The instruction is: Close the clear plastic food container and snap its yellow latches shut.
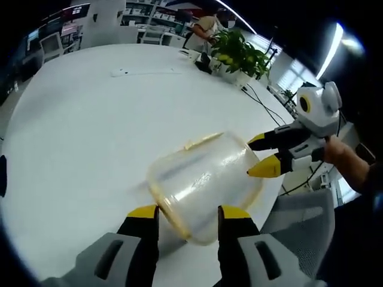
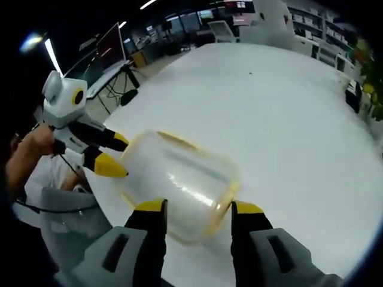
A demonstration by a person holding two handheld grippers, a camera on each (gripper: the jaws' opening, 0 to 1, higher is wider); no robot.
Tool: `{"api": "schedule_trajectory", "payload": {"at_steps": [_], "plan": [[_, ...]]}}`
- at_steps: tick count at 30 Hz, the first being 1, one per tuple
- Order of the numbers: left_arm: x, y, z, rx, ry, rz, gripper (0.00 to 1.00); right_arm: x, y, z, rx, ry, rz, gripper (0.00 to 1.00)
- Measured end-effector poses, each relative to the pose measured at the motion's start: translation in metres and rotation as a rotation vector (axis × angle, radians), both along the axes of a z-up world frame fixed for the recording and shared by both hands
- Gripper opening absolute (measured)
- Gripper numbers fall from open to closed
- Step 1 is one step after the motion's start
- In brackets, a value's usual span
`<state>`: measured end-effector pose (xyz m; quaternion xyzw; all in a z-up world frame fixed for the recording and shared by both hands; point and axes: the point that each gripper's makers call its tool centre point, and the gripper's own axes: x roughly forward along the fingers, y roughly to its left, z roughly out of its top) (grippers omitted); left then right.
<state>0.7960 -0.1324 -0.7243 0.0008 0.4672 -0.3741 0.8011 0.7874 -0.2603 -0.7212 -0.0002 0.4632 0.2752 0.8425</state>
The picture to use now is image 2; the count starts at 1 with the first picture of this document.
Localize black pouch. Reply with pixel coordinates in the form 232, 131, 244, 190
120, 88, 139, 106

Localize short ceiling light strip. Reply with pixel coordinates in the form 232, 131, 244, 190
44, 38, 66, 79

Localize wall shelves with boxes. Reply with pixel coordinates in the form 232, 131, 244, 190
286, 5, 360, 47

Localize white office chair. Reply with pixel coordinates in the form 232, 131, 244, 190
207, 20, 241, 43

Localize black monitor stand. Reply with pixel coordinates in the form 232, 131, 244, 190
118, 63, 141, 90

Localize person's left hand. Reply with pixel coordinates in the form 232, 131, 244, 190
22, 123, 66, 156

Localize large dark monitor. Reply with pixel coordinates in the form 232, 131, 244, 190
95, 22, 127, 69

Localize green potted plant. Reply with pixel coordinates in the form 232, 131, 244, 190
352, 37, 383, 121

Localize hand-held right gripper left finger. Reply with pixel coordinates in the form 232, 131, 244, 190
71, 198, 169, 287

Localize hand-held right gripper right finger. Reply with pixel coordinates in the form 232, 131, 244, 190
230, 200, 342, 287

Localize white side desk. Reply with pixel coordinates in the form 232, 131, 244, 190
86, 61, 128, 100

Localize monitor with red screen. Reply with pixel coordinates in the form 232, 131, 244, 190
224, 0, 256, 14

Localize clear plastic buckle container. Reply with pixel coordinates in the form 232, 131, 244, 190
118, 129, 242, 245

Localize black flat device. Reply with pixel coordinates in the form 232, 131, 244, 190
345, 80, 363, 114

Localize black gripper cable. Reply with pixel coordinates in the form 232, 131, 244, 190
52, 151, 82, 178

